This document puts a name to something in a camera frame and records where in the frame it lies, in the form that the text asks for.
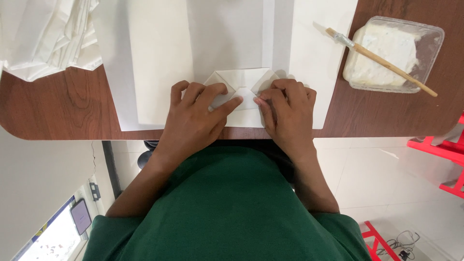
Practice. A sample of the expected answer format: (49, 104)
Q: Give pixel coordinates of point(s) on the black window latch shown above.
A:
(95, 191)

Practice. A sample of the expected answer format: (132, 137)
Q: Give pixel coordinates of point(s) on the clear plastic container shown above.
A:
(429, 47)

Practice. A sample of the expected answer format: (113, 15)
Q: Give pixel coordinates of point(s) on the red plastic stool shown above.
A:
(442, 148)

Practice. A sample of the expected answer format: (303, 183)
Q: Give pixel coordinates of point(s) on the wooden glue brush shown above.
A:
(384, 62)

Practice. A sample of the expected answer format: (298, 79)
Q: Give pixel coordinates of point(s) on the white glue paste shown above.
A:
(384, 47)

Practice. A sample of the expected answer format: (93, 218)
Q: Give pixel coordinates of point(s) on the white window frame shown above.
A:
(54, 239)

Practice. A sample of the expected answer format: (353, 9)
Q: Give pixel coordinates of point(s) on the smartphone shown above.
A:
(80, 216)

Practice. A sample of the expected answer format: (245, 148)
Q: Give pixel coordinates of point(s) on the pile of white paper bags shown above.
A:
(43, 32)

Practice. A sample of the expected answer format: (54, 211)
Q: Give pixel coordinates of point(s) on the person's right hand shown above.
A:
(293, 116)

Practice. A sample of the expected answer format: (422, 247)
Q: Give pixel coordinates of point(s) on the white paper bag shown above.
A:
(239, 78)

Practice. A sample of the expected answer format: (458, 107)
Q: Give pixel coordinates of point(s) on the dark table leg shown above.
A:
(111, 170)

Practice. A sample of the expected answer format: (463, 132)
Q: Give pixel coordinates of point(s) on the large white paper sheet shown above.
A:
(152, 54)

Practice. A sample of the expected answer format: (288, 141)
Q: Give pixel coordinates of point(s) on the person's left hand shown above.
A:
(188, 119)

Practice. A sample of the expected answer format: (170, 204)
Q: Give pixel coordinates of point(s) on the green shirt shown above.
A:
(232, 210)

